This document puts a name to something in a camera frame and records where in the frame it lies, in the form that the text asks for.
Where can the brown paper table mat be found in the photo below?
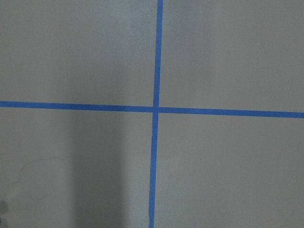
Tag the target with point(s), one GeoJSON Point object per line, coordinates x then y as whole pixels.
{"type": "Point", "coordinates": [151, 113]}

